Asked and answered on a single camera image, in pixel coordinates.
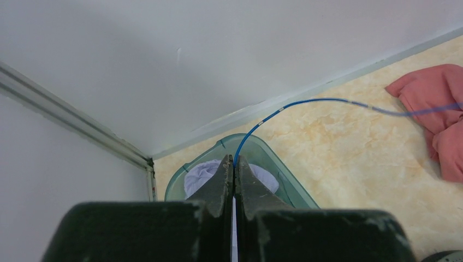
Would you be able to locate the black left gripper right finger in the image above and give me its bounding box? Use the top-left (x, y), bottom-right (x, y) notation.
top-left (234, 156), bottom-right (294, 221)

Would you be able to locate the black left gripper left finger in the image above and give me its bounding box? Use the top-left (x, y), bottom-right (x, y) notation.
top-left (186, 154), bottom-right (234, 217)

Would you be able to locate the thin blue wire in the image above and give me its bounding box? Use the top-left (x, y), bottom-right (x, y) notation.
top-left (233, 97), bottom-right (463, 168)

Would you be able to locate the black cable spool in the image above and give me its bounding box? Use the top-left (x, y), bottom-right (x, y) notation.
top-left (422, 250), bottom-right (462, 262)

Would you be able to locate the lavender cloth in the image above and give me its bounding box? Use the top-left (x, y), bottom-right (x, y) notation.
top-left (184, 159), bottom-right (279, 199)

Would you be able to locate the teal plastic tray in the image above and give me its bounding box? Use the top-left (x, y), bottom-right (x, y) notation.
top-left (164, 133), bottom-right (319, 209)

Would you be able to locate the pink cloth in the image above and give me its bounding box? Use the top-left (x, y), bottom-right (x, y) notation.
top-left (385, 64), bottom-right (462, 183)

